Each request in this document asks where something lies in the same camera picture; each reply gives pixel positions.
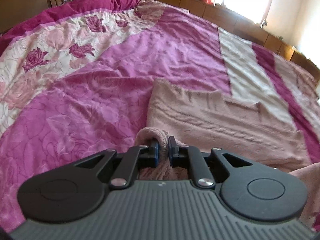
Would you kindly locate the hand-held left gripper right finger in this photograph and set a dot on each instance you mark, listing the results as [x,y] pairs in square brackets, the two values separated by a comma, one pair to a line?
[172,152]

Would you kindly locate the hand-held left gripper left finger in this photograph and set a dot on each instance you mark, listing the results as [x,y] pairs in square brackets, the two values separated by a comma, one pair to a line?
[156,152]

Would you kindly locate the pink knitted sweater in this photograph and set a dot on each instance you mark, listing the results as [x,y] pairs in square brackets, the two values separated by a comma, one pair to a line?
[212,125]

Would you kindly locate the pink and magenta patchwork bedspread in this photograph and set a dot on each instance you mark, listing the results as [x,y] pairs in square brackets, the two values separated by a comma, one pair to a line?
[100,92]

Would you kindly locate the brown wooden window cabinet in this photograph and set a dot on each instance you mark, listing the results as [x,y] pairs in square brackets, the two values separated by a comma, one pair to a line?
[225,12]

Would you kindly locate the magenta velvet pillow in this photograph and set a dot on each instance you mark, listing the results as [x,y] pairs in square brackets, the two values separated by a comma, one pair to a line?
[100,0]

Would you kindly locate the brown wooden headboard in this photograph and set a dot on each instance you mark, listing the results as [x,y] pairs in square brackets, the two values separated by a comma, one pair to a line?
[25,2]

